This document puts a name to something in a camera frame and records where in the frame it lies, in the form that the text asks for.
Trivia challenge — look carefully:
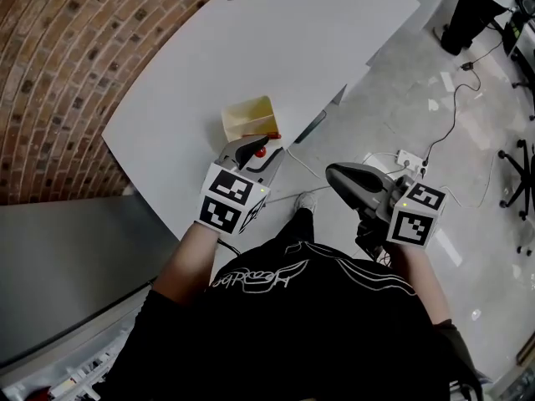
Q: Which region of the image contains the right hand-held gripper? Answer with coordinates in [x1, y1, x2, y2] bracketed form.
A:
[324, 161, 448, 251]

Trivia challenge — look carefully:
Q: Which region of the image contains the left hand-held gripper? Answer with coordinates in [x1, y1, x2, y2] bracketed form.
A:
[195, 135, 288, 237]

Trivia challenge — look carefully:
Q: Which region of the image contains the yellow translucent pen holder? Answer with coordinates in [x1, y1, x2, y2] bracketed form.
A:
[220, 94, 283, 142]

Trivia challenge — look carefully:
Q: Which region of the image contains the person's left forearm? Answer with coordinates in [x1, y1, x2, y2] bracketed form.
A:
[151, 221, 222, 305]

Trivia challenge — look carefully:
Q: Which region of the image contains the person's right forearm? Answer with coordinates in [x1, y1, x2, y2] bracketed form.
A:
[387, 240, 453, 326]

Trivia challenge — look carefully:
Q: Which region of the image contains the white power strip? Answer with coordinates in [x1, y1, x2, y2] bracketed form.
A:
[395, 149, 432, 171]

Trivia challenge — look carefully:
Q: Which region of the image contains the person's white shoe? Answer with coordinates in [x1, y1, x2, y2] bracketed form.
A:
[293, 190, 319, 216]

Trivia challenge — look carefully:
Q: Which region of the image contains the grey table leg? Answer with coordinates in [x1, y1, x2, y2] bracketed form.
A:
[293, 83, 349, 145]

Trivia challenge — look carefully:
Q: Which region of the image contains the person's black trouser leg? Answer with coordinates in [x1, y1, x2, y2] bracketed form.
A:
[271, 208, 317, 248]

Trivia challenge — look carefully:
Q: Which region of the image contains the black office chair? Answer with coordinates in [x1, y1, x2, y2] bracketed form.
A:
[497, 138, 535, 255]

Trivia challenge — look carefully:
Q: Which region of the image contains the person's black printed shirt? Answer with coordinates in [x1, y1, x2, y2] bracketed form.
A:
[99, 240, 486, 401]

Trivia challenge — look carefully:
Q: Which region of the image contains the black chair base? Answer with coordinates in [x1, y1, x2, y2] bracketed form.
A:
[510, 50, 535, 122]

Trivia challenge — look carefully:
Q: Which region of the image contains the black floor stand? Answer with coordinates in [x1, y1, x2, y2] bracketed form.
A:
[440, 0, 510, 57]

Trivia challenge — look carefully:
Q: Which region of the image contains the grey cabinet top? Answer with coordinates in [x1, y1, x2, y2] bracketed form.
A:
[0, 193, 181, 369]

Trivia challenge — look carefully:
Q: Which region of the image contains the thin white cable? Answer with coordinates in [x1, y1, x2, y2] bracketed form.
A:
[441, 151, 499, 210]

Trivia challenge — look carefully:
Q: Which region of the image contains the black power cable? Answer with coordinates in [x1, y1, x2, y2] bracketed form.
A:
[420, 67, 482, 178]

